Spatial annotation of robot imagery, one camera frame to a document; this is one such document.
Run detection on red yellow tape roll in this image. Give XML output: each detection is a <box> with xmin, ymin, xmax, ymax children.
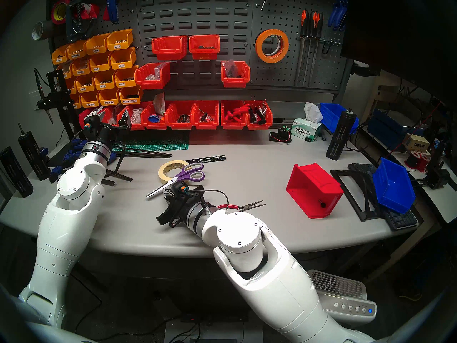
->
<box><xmin>51</xmin><ymin>0</ymin><xmax>72</xmax><ymax>25</ymax></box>

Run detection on red white tape roll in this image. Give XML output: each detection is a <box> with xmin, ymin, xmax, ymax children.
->
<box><xmin>80</xmin><ymin>3</ymin><xmax>100</xmax><ymax>20</ymax></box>

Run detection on orange tape roll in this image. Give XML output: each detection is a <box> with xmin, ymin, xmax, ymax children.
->
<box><xmin>255</xmin><ymin>29</ymin><xmax>290</xmax><ymax>63</ymax></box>

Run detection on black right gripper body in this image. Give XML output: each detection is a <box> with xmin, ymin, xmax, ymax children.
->
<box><xmin>164</xmin><ymin>195</ymin><xmax>201</xmax><ymax>228</ymax></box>

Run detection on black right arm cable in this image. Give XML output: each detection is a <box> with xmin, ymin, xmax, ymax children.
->
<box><xmin>187</xmin><ymin>189</ymin><xmax>230</xmax><ymax>216</ymax></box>

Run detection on dark blue storage bin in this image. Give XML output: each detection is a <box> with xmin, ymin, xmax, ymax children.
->
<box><xmin>368</xmin><ymin>108</ymin><xmax>406</xmax><ymax>150</ymax></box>

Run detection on blue plastic storage bin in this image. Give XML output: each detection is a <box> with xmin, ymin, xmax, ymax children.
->
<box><xmin>320</xmin><ymin>103</ymin><xmax>359</xmax><ymax>134</ymax></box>
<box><xmin>372</xmin><ymin>158</ymin><xmax>416</xmax><ymax>214</ymax></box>

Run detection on black metal fixture stand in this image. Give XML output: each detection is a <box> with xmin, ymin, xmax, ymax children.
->
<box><xmin>34</xmin><ymin>68</ymin><xmax>86</xmax><ymax>141</ymax></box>

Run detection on clear plastic parts bag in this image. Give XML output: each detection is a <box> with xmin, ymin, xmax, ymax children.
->
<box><xmin>146</xmin><ymin>64</ymin><xmax>168</xmax><ymax>80</ymax></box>
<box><xmin>223</xmin><ymin>59</ymin><xmax>240</xmax><ymax>78</ymax></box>

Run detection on black battery holder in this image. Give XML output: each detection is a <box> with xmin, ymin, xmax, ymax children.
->
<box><xmin>268</xmin><ymin>126</ymin><xmax>292</xmax><ymax>144</ymax></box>

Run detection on orange black handled file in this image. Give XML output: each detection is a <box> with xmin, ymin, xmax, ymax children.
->
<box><xmin>295</xmin><ymin>9</ymin><xmax>310</xmax><ymax>86</ymax></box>
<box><xmin>303</xmin><ymin>11</ymin><xmax>318</xmax><ymax>86</ymax></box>
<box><xmin>309</xmin><ymin>12</ymin><xmax>324</xmax><ymax>84</ymax></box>

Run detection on grey pegboard back panel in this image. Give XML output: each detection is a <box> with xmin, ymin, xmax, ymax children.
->
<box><xmin>48</xmin><ymin>0</ymin><xmax>354</xmax><ymax>96</ymax></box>

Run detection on black printed frame part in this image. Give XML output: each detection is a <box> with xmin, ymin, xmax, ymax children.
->
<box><xmin>330</xmin><ymin>169</ymin><xmax>384</xmax><ymax>222</ymax></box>

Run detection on black tripod rods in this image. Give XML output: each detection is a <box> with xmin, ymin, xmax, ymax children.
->
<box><xmin>102</xmin><ymin>146</ymin><xmax>173</xmax><ymax>186</ymax></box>

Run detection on grey duct tape roll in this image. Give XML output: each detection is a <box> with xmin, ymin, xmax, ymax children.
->
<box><xmin>32</xmin><ymin>20</ymin><xmax>54</xmax><ymax>41</ymax></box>

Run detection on red handled needle-nose pliers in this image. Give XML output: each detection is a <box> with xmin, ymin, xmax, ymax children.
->
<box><xmin>217</xmin><ymin>200</ymin><xmax>266</xmax><ymax>212</ymax></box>

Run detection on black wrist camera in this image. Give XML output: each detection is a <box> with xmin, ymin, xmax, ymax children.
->
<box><xmin>84</xmin><ymin>114</ymin><xmax>101</xmax><ymax>133</ymax></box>
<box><xmin>172</xmin><ymin>182</ymin><xmax>195</xmax><ymax>200</ymax></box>

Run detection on black desktop device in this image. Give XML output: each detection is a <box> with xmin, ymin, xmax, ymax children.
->
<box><xmin>425</xmin><ymin>140</ymin><xmax>457</xmax><ymax>191</ymax></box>

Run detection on Kimtech tissue box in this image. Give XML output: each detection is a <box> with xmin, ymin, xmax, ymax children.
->
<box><xmin>291</xmin><ymin>102</ymin><xmax>323</xmax><ymax>143</ymax></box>

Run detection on black computer keyboard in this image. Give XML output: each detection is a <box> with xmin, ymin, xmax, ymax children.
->
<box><xmin>348</xmin><ymin>163</ymin><xmax>419</xmax><ymax>231</ymax></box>

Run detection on black cylindrical tool holder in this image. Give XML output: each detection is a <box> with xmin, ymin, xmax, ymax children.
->
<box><xmin>18</xmin><ymin>123</ymin><xmax>52</xmax><ymax>181</ymax></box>
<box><xmin>326</xmin><ymin>108</ymin><xmax>357</xmax><ymax>160</ymax></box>

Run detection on white side table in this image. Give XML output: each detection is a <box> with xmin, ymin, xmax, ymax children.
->
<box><xmin>359</xmin><ymin>126</ymin><xmax>457</xmax><ymax>225</ymax></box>

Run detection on green cutting mat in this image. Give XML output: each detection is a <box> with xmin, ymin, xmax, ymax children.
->
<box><xmin>114</xmin><ymin>130</ymin><xmax>190</xmax><ymax>153</ymax></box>

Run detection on pile of blue clamps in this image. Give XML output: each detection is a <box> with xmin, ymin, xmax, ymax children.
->
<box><xmin>52</xmin><ymin>138</ymin><xmax>118</xmax><ymax>186</ymax></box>

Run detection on black bar clamp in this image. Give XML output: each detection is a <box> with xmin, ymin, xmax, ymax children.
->
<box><xmin>66</xmin><ymin>0</ymin><xmax>99</xmax><ymax>43</ymax></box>

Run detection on purple handled scissors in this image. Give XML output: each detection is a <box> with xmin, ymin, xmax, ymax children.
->
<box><xmin>145</xmin><ymin>163</ymin><xmax>205</xmax><ymax>198</ymax></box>

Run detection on black computer monitor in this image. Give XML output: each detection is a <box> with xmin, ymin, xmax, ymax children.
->
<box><xmin>341</xmin><ymin>0</ymin><xmax>457</xmax><ymax>107</ymax></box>

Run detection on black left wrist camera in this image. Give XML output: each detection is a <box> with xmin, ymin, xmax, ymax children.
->
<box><xmin>84</xmin><ymin>114</ymin><xmax>101</xmax><ymax>133</ymax></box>

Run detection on black tape roll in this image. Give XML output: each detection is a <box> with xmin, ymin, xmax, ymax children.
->
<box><xmin>262</xmin><ymin>35</ymin><xmax>286</xmax><ymax>59</ymax></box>

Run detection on black marker pen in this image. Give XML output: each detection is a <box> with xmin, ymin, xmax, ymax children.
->
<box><xmin>186</xmin><ymin>155</ymin><xmax>226</xmax><ymax>164</ymax></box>

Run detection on red wire spool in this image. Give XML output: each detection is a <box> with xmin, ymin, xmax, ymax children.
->
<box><xmin>405</xmin><ymin>150</ymin><xmax>431</xmax><ymax>172</ymax></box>

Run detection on white Coway air purifier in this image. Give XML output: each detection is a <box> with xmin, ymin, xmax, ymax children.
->
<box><xmin>307</xmin><ymin>270</ymin><xmax>377</xmax><ymax>327</ymax></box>

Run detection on beige masking tape roll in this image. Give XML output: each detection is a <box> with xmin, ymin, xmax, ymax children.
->
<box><xmin>158</xmin><ymin>160</ymin><xmax>190</xmax><ymax>184</ymax></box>

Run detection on small cardboard box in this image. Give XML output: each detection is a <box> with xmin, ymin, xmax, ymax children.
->
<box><xmin>403</xmin><ymin>133</ymin><xmax>431</xmax><ymax>153</ymax></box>

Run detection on red plastic storage bin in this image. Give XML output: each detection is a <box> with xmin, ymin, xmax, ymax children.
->
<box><xmin>96</xmin><ymin>106</ymin><xmax>120</xmax><ymax>129</ymax></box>
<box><xmin>152</xmin><ymin>36</ymin><xmax>188</xmax><ymax>60</ymax></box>
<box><xmin>79</xmin><ymin>108</ymin><xmax>94</xmax><ymax>130</ymax></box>
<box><xmin>193</xmin><ymin>100</ymin><xmax>220</xmax><ymax>129</ymax></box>
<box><xmin>246</xmin><ymin>100</ymin><xmax>273</xmax><ymax>130</ymax></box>
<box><xmin>286</xmin><ymin>163</ymin><xmax>344</xmax><ymax>219</ymax></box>
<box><xmin>166</xmin><ymin>101</ymin><xmax>197</xmax><ymax>129</ymax></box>
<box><xmin>221</xmin><ymin>61</ymin><xmax>251</xmax><ymax>88</ymax></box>
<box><xmin>221</xmin><ymin>100</ymin><xmax>248</xmax><ymax>129</ymax></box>
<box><xmin>189</xmin><ymin>34</ymin><xmax>221</xmax><ymax>60</ymax></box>
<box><xmin>141</xmin><ymin>101</ymin><xmax>171</xmax><ymax>129</ymax></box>
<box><xmin>135</xmin><ymin>63</ymin><xmax>171</xmax><ymax>90</ymax></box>
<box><xmin>120</xmin><ymin>102</ymin><xmax>145</xmax><ymax>131</ymax></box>

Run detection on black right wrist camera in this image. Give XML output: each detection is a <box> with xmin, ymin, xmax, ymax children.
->
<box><xmin>172</xmin><ymin>182</ymin><xmax>195</xmax><ymax>200</ymax></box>

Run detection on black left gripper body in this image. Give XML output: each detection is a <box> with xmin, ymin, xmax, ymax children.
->
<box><xmin>97</xmin><ymin>119</ymin><xmax>131</xmax><ymax>141</ymax></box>

